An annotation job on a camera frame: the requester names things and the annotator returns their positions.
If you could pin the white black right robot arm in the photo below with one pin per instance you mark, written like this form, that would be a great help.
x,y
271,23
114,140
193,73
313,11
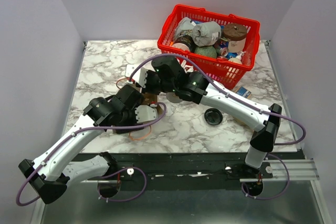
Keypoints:
x,y
169,77

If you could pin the brown lidded white tub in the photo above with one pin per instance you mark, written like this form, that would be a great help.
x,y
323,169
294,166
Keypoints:
x,y
236,35

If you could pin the red plastic shopping basket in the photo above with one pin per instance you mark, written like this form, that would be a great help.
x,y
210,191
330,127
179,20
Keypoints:
x,y
220,69

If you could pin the red blue drink can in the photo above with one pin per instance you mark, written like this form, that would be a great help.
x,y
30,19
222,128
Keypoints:
x,y
221,48

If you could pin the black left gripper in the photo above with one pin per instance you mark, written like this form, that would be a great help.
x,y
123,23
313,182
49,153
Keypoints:
x,y
133,122

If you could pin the dark printed paper cup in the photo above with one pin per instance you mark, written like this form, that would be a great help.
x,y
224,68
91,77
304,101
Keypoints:
x,y
184,41

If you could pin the blue yellow card packet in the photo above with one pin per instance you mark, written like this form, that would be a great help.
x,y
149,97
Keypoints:
x,y
243,92

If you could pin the white wrapped straws bundle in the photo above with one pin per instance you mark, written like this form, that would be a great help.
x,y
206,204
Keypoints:
x,y
186,66

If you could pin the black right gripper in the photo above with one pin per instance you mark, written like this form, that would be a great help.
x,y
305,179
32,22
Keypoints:
x,y
146,89

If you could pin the cream printed paper bag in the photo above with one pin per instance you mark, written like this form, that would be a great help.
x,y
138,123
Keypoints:
x,y
129,91

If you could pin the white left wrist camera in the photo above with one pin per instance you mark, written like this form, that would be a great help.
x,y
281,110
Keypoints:
x,y
145,113

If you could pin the black mounting base rail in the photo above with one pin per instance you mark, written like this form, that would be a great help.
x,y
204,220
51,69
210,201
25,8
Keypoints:
x,y
182,171

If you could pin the green textured ball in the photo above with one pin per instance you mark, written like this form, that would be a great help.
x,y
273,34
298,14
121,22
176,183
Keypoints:
x,y
207,51

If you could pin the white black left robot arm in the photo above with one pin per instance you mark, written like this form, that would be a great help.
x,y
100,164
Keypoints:
x,y
46,172

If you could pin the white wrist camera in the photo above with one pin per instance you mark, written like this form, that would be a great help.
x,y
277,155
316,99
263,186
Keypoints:
x,y
140,77
145,113

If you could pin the grey straw holder cup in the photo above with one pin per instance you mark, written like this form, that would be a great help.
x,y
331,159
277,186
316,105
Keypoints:
x,y
173,98

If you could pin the grey wrapped bundle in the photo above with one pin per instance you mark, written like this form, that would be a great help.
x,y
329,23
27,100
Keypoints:
x,y
206,34

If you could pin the white pump bottle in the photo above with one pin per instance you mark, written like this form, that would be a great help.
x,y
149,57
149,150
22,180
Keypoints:
x,y
236,57

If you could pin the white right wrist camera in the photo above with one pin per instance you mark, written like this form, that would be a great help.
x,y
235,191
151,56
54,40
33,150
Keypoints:
x,y
140,77

